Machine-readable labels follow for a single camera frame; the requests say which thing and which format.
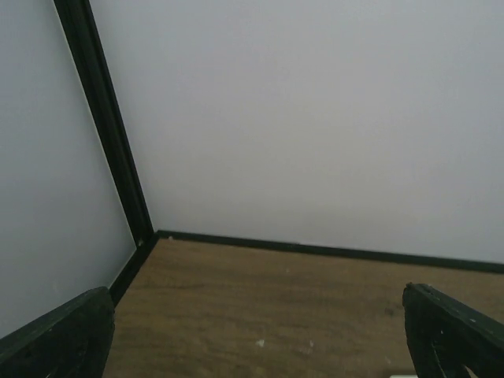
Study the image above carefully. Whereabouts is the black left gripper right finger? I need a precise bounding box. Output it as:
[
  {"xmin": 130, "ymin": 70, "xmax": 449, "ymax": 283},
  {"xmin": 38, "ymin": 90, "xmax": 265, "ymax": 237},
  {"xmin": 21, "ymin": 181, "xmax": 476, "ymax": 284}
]
[{"xmin": 402, "ymin": 283, "xmax": 503, "ymax": 377}]

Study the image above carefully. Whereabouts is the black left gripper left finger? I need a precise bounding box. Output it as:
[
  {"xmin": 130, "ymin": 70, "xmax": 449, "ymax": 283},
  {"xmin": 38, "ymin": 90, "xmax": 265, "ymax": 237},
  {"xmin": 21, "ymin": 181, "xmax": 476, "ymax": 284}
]
[{"xmin": 1, "ymin": 287, "xmax": 115, "ymax": 377}]

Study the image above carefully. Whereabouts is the black rear base frame rail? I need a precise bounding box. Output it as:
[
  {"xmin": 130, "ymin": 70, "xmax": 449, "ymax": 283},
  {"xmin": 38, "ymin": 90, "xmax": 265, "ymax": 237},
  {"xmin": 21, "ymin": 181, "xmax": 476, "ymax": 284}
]
[{"xmin": 156, "ymin": 230, "xmax": 503, "ymax": 275}]

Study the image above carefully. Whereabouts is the black base frame rail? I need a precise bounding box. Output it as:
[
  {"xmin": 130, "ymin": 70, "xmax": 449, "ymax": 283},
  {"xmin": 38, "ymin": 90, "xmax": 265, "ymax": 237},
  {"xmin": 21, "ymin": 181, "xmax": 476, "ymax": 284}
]
[
  {"xmin": 109, "ymin": 232, "xmax": 159, "ymax": 306},
  {"xmin": 156, "ymin": 230, "xmax": 503, "ymax": 275}
]

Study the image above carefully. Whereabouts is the black left base frame rail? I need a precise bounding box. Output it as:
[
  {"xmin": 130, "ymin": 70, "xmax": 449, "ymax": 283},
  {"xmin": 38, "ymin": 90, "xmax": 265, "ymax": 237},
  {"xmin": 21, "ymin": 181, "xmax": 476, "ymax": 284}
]
[{"xmin": 109, "ymin": 232, "xmax": 159, "ymax": 306}]

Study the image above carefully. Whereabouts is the black left corner frame post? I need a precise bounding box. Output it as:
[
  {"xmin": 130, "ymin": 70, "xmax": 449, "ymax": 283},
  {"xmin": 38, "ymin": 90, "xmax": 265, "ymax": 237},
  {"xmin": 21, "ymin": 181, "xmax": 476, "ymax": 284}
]
[{"xmin": 54, "ymin": 0, "xmax": 154, "ymax": 247}]

